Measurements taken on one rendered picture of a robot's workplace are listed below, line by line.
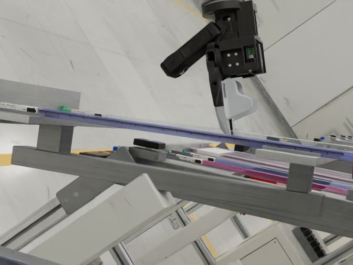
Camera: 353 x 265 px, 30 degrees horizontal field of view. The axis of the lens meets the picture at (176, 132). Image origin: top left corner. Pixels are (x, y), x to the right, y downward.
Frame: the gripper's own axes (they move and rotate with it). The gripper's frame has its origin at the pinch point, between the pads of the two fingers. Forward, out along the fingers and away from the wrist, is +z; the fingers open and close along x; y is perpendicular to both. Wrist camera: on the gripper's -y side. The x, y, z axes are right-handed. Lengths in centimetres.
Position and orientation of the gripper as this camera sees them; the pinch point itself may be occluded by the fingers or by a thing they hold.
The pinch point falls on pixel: (225, 130)
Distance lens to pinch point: 106.4
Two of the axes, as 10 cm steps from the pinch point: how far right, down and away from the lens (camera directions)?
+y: 9.5, -1.3, -3.0
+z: 1.1, 9.9, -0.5
